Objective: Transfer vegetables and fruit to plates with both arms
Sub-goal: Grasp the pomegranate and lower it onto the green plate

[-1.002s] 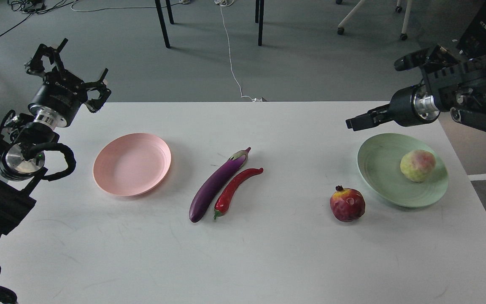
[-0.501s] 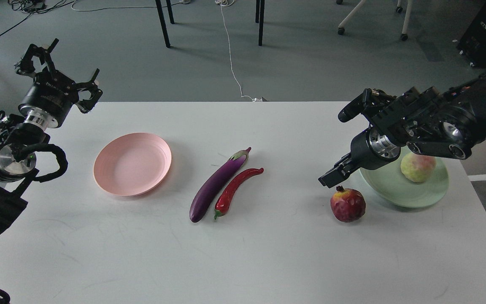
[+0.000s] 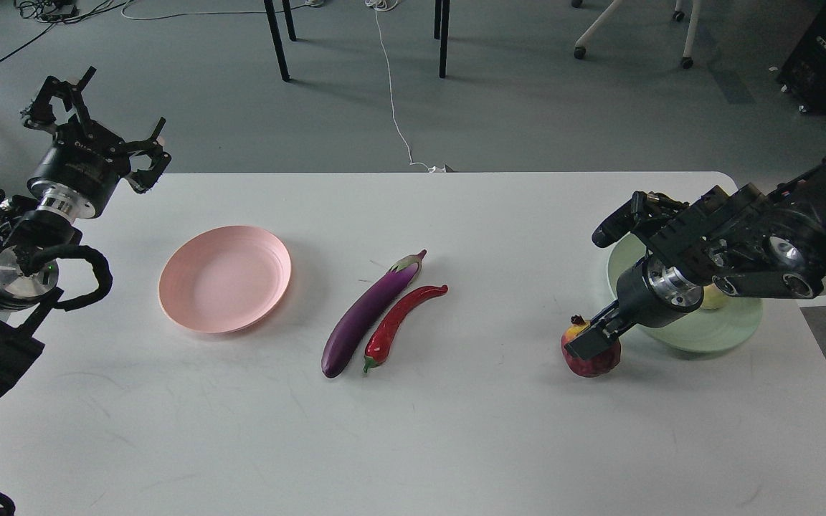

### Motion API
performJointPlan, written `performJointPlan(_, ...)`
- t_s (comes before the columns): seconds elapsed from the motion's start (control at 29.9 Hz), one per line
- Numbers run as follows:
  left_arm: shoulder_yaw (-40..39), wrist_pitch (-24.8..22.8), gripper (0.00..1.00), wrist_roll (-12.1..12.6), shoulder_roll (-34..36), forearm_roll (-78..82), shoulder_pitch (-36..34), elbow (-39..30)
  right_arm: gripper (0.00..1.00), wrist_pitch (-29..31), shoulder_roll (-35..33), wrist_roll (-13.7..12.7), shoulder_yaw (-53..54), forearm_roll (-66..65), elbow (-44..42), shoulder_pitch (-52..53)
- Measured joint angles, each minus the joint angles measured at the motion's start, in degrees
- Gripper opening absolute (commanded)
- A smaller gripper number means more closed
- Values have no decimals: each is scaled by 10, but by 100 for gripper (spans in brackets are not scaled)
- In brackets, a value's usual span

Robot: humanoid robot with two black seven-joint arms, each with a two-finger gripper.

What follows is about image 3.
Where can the black table leg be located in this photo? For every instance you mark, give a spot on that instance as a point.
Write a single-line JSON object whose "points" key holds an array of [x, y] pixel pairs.
{"points": [[437, 22], [444, 39], [277, 40], [289, 20]]}

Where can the pink plastic plate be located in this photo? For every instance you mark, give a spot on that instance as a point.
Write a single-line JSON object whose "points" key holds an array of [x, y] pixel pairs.
{"points": [[225, 279]]}

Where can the purple eggplant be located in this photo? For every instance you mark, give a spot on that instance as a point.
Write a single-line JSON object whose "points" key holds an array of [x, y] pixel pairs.
{"points": [[363, 313]]}

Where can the white office chair base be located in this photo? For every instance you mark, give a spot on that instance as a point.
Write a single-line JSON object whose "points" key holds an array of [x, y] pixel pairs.
{"points": [[620, 35]]}

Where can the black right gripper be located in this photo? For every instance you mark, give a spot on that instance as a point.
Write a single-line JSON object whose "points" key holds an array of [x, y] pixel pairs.
{"points": [[650, 294]]}

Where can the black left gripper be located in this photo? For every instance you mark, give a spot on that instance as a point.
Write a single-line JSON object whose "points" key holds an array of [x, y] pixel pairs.
{"points": [[74, 168]]}

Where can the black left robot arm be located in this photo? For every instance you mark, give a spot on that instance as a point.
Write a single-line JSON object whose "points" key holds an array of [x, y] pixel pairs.
{"points": [[43, 264]]}

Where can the red chili pepper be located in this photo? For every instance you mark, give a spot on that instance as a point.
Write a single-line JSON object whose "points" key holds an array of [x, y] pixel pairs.
{"points": [[378, 347]]}

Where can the red pomegranate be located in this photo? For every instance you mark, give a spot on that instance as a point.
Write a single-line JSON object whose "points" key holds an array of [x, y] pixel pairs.
{"points": [[596, 366]]}

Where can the green plastic plate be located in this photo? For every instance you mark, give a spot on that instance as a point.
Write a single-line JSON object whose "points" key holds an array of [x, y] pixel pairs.
{"points": [[703, 331]]}

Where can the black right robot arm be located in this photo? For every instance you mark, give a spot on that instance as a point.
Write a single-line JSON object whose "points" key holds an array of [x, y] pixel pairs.
{"points": [[746, 244]]}

